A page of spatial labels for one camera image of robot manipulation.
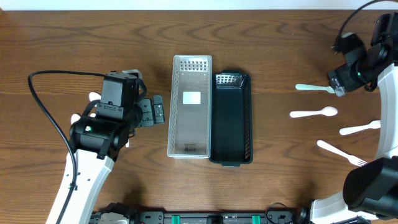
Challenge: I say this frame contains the white plastic spoon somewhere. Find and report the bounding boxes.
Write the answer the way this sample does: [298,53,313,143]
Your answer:
[88,92,101,101]
[289,106,338,118]

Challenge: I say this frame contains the mint plastic fork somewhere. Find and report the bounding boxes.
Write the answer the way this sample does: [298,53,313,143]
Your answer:
[295,83,335,94]

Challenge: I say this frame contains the white plastic fork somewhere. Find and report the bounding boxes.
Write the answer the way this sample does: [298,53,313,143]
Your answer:
[339,120,381,136]
[317,140,367,167]

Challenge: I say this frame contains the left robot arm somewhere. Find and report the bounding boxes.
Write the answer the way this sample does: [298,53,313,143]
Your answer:
[47,70,165,223]

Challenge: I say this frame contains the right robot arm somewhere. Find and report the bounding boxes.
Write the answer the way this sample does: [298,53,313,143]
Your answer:
[297,12,397,223]

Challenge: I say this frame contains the white label sticker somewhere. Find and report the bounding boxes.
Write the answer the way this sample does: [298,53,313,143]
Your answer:
[183,91,201,105]

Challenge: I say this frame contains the clear perforated plastic basket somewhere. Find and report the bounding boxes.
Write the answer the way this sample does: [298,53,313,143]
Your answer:
[167,55,213,159]

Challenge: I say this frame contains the white plastic utensil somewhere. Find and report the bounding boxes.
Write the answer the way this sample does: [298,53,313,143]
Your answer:
[70,113,96,124]

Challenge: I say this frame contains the black perforated plastic basket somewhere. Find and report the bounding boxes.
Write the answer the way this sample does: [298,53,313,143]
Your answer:
[209,70,254,167]

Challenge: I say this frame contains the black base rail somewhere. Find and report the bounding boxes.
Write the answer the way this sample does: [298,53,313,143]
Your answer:
[89,203,310,224]

